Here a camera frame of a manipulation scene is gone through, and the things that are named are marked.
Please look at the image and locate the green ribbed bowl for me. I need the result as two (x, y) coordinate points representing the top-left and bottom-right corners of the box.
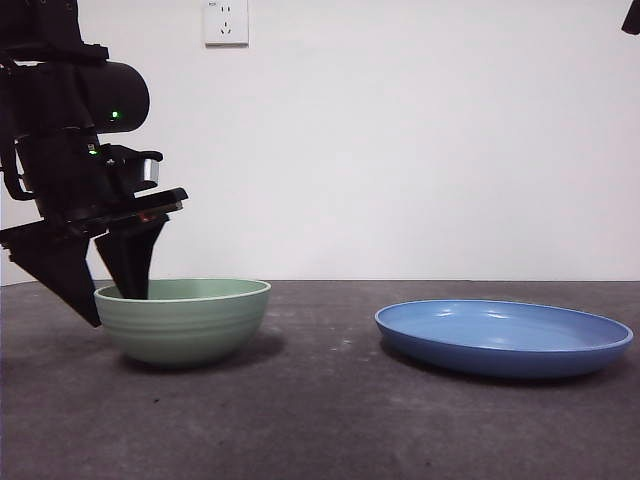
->
(93, 278), (273, 370)

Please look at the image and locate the blue plate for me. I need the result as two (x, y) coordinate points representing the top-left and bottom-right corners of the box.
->
(374, 298), (634, 379)

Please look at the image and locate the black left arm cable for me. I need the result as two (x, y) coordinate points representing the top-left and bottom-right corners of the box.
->
(0, 139), (31, 202)

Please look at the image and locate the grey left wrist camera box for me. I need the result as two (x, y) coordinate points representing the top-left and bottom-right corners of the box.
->
(99, 144), (164, 194)

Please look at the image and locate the white wall socket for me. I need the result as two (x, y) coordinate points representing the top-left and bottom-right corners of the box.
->
(203, 0), (251, 50)

